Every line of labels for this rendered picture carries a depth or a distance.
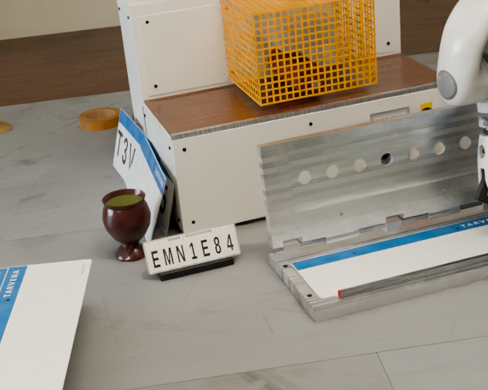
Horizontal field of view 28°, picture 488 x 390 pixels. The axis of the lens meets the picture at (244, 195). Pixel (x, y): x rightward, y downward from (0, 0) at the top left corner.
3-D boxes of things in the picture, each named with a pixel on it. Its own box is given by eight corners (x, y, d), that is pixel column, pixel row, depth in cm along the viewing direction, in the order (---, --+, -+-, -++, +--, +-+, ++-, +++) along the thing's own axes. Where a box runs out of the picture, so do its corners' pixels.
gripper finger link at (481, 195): (468, 187, 155) (487, 211, 156) (500, 153, 155) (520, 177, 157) (464, 186, 156) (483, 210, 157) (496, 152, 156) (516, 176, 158)
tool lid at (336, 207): (259, 147, 154) (256, 145, 155) (273, 258, 159) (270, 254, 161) (504, 97, 165) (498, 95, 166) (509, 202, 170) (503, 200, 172)
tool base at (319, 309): (315, 323, 145) (314, 302, 143) (269, 264, 163) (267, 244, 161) (570, 257, 156) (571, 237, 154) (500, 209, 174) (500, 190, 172)
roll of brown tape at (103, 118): (131, 120, 237) (130, 111, 236) (100, 134, 230) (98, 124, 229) (102, 114, 243) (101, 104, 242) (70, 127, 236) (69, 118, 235)
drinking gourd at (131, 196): (98, 260, 170) (88, 203, 165) (129, 239, 176) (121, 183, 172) (135, 269, 165) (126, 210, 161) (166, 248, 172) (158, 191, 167)
